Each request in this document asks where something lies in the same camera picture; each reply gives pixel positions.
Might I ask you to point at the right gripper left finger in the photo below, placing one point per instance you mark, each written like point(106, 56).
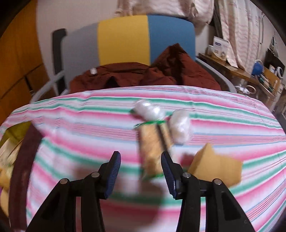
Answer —
point(58, 211)

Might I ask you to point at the tan sponge block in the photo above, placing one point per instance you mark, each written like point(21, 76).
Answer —
point(208, 165)

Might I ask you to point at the clear plastic packet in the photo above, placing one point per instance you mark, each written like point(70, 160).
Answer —
point(179, 123)

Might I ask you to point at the cracker packet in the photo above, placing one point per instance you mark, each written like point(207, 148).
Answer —
point(151, 147)

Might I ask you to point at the striped pink green tablecloth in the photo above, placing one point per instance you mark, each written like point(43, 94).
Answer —
point(79, 132)

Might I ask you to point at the gold metal tin tray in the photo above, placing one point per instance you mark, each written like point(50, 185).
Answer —
point(15, 169)

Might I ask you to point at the wooden side shelf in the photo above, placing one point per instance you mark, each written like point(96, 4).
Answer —
point(239, 73)

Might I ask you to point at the wooden wardrobe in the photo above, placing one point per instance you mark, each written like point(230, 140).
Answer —
point(22, 68)

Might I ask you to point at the maroon garment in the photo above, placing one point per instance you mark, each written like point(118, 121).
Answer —
point(172, 67)

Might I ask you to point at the white blue product box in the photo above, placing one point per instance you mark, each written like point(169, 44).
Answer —
point(220, 48)

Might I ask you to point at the black rolled mat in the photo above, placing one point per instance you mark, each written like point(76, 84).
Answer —
point(57, 37)

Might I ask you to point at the grey yellow blue chair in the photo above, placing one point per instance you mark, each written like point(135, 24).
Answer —
point(125, 39)

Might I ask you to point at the pink patterned curtain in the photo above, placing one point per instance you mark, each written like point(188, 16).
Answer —
point(235, 21)

